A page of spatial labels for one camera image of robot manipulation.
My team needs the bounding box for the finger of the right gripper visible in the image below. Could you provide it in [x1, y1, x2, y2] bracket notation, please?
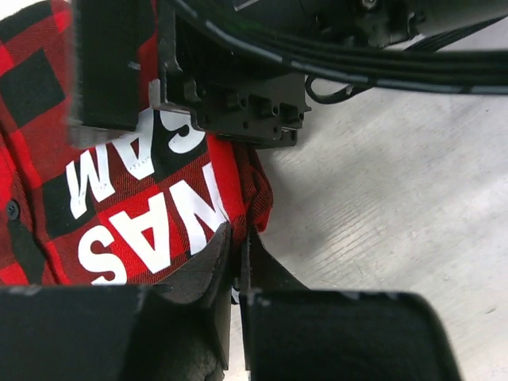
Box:
[68, 1, 156, 148]

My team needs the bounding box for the red black plaid shirt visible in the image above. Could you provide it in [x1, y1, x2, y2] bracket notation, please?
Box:
[1, 1, 273, 285]

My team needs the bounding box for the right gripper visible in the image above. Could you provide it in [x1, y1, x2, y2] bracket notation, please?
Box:
[158, 1, 422, 148]

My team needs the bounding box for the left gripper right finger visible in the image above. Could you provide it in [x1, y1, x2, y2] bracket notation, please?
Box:
[240, 230, 461, 380]

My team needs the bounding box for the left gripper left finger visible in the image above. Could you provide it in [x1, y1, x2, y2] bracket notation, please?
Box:
[1, 223, 231, 380]

